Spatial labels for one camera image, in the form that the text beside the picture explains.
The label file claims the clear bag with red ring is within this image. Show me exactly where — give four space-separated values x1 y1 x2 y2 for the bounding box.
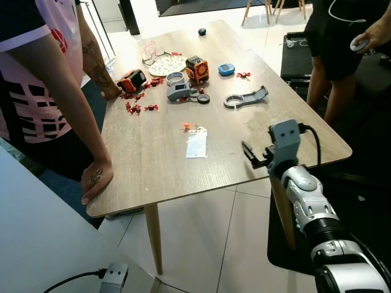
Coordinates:
181 123 209 159

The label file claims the small blue device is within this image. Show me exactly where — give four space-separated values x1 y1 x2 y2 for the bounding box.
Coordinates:
218 63 236 77

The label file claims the light wooden table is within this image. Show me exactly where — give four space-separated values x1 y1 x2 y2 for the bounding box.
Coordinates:
86 20 353 275

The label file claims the grey printed part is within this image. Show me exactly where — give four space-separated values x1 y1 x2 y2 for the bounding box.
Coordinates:
166 72 194 103

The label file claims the orange black cube device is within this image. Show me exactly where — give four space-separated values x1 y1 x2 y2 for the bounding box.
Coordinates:
185 56 210 84

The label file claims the black equipment case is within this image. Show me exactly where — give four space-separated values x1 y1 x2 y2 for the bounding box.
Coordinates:
281 34 318 98

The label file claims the white dotted plate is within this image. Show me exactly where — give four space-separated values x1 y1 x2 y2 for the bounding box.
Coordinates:
150 54 187 78

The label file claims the clear plastic cup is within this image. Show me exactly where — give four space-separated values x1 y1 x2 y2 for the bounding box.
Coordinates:
142 42 161 65

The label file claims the white chair with wooden legs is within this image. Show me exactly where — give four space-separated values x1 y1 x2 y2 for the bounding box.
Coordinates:
241 0 255 26
272 0 307 23

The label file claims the person in black clothes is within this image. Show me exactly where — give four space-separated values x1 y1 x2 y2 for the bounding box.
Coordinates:
304 0 391 127

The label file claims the white round controller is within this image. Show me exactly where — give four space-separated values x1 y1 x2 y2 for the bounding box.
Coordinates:
350 35 367 52

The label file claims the person in pink shirt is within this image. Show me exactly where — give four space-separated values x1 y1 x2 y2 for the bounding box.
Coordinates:
0 0 123 206

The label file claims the white partition panel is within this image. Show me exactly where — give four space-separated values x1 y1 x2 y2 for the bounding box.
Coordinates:
0 146 159 293

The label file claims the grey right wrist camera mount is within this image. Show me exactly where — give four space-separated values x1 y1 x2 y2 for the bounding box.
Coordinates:
269 120 302 176

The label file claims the grey ring-ended bracket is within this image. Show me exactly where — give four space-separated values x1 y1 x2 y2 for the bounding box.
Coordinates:
223 85 269 110

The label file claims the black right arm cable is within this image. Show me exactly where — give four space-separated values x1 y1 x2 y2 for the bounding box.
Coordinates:
298 124 322 167

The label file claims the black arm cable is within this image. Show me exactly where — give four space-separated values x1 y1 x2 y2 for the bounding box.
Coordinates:
298 124 322 167
43 269 108 293

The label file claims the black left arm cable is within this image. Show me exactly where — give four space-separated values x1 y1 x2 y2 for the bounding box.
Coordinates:
43 269 108 293

